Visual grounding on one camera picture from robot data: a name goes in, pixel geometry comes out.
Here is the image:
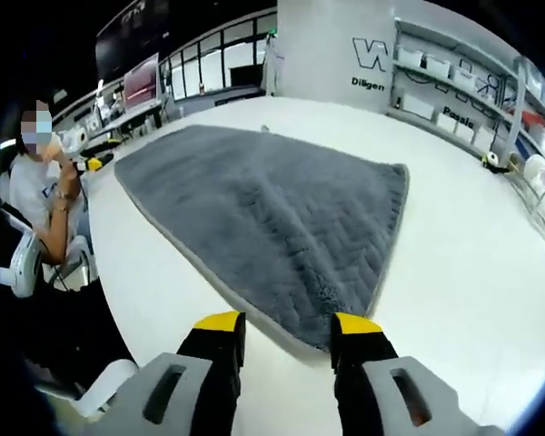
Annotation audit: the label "grey fluffy towel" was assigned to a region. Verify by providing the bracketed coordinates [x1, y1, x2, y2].
[112, 124, 411, 356]

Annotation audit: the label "person's left hand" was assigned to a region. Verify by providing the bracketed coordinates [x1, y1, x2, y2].
[54, 153, 82, 203]

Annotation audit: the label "white side desk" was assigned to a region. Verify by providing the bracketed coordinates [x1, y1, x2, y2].
[54, 102, 164, 142]

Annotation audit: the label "person's upper body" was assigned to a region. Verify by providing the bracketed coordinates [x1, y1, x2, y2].
[7, 97, 94, 267]

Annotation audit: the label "pink display screen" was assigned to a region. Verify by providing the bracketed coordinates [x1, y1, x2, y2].
[122, 52, 162, 111]

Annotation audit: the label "white office chair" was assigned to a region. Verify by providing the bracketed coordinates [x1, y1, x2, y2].
[0, 174, 140, 420]

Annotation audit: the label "person's legs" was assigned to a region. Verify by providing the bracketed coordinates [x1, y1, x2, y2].
[25, 272, 135, 396]

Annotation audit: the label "black cabinet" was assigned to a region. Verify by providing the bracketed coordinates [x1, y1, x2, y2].
[215, 64, 267, 108]

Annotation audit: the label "hanging white coat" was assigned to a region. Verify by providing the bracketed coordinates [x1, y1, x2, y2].
[259, 35, 286, 97]

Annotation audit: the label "white dish rack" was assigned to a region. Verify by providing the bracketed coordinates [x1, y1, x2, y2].
[510, 153, 545, 249]

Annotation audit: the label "grey metal shelf rack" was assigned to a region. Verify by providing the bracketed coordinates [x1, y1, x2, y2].
[388, 16, 545, 192]

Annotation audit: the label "rows of white storage bins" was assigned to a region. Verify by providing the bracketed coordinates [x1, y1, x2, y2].
[395, 43, 545, 173]

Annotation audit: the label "large dark wall screen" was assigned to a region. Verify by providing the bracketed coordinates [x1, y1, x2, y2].
[94, 0, 172, 85]

